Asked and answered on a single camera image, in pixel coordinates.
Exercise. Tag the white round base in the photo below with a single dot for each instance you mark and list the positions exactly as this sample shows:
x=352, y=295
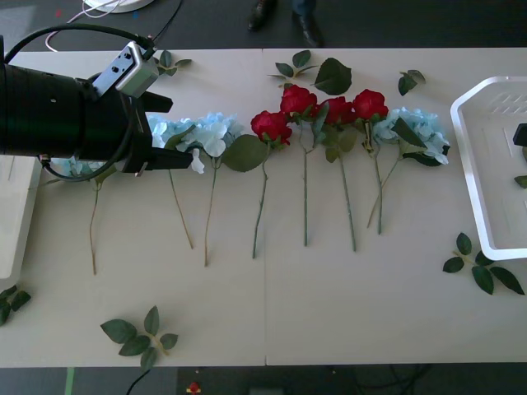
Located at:
x=123, y=5

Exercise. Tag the green leaf twig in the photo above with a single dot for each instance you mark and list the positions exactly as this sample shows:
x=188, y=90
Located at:
x=482, y=277
x=301, y=59
x=20, y=300
x=119, y=330
x=166, y=59
x=407, y=83

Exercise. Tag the large single green leaf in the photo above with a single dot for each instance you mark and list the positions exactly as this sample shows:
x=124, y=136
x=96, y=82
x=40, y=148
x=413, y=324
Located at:
x=333, y=76

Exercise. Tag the pale blue artificial flower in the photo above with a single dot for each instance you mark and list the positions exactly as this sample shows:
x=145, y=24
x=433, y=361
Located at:
x=214, y=136
x=424, y=123
x=173, y=127
x=80, y=166

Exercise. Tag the shallow white box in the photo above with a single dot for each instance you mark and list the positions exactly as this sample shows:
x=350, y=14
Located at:
x=494, y=197
x=16, y=214

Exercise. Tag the red button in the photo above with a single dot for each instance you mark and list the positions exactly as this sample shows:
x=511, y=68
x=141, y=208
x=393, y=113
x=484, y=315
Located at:
x=193, y=387

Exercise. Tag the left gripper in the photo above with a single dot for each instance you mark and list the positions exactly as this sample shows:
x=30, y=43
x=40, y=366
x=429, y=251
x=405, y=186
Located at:
x=111, y=127

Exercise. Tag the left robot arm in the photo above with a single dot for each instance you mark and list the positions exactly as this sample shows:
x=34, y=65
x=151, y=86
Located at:
x=37, y=111

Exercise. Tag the person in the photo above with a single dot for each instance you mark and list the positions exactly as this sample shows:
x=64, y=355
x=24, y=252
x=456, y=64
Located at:
x=306, y=29

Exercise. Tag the red artificial rose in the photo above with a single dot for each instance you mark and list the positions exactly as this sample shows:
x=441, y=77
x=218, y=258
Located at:
x=337, y=109
x=296, y=100
x=370, y=103
x=269, y=125

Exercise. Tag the small green leaf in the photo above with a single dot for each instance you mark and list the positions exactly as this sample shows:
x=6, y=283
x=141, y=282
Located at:
x=522, y=181

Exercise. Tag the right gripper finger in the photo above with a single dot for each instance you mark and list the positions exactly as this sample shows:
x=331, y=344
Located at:
x=521, y=135

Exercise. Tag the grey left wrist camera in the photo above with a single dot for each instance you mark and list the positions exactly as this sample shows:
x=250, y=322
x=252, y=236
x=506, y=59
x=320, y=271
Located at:
x=136, y=72

